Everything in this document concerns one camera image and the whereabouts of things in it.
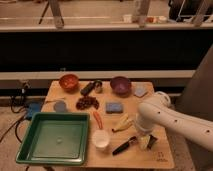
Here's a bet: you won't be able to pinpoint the black handled dish brush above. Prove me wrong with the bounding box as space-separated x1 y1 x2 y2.
111 134 159 156

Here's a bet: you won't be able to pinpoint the wooden board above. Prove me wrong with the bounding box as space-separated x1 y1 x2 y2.
40 80 175 170

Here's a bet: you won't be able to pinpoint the dark red grapes bunch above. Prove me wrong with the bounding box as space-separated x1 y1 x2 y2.
76 96 99 110

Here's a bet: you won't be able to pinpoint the yellow banana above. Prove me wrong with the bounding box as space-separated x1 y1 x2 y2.
112 114 133 132

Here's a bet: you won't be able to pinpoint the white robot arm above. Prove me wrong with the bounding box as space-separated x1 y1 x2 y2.
134 91 213 151

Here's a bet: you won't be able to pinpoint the black cables on floor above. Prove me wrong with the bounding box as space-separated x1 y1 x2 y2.
0 83 33 144

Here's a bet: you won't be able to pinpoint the grey round lid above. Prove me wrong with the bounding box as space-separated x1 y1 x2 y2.
53 101 67 112

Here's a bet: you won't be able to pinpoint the blue sponge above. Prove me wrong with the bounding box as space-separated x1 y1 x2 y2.
106 102 123 113

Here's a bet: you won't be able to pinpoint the small metal cup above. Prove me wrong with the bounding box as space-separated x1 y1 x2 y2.
94 80 103 93

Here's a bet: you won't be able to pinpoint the orange bowl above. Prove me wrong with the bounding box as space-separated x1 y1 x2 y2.
59 74 79 91

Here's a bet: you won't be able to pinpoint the green plastic tray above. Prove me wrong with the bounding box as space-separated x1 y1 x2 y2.
16 112 90 166

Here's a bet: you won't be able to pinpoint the light blue cloth piece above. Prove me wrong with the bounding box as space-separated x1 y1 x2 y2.
134 86 147 98

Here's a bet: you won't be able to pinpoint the white cup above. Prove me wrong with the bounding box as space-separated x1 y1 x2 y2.
92 130 110 150

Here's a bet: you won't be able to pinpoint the blue box on floor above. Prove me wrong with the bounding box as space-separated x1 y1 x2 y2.
25 103 42 120

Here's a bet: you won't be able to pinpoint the purple bowl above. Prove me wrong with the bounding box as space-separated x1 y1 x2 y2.
110 76 132 95

